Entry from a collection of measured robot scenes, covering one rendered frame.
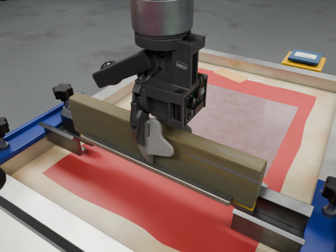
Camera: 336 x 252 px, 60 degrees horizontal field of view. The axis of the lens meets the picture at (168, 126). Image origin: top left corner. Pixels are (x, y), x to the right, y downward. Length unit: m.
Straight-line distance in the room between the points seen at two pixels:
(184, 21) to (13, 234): 0.33
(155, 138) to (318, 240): 0.27
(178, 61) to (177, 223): 0.27
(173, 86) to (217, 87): 0.51
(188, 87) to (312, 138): 0.43
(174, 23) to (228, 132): 0.40
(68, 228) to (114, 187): 0.13
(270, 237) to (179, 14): 0.32
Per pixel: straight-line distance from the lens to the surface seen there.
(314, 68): 1.11
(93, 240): 0.46
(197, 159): 0.43
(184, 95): 0.36
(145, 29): 0.35
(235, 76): 0.96
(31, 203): 0.53
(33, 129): 0.68
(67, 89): 0.67
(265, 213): 0.50
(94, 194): 0.56
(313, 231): 0.49
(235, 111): 0.77
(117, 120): 0.49
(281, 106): 0.83
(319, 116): 0.83
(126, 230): 0.50
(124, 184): 0.56
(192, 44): 0.35
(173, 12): 0.34
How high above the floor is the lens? 1.36
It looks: 35 degrees down
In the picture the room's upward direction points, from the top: straight up
